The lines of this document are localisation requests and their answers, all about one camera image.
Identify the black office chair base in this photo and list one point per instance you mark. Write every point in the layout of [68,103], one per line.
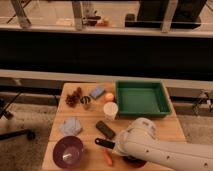
[12,129]

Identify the white paper cup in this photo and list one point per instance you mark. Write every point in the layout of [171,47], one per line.
[110,110]

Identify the purple bowl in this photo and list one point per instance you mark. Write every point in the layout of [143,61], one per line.
[68,152]

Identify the green plastic tray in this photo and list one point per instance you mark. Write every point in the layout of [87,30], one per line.
[141,99]

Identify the wooden table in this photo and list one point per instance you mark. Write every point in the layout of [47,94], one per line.
[93,159]

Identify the brown pine cone cluster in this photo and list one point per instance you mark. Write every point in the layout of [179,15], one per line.
[73,99]

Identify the blue sponge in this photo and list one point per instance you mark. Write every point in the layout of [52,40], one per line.
[97,92]

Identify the red-brown bowl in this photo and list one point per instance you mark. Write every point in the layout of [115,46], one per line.
[136,163]

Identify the small striped cup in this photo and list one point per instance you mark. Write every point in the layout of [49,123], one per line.
[85,101]

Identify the orange ball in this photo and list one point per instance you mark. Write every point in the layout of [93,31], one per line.
[109,97]

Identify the light blue crumpled cloth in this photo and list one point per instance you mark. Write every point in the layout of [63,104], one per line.
[71,127]

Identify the orange carrot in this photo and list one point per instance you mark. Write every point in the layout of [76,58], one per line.
[107,157]

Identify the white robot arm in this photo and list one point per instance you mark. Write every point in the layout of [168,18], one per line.
[138,140]

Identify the black rectangular block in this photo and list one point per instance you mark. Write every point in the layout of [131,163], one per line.
[105,130]

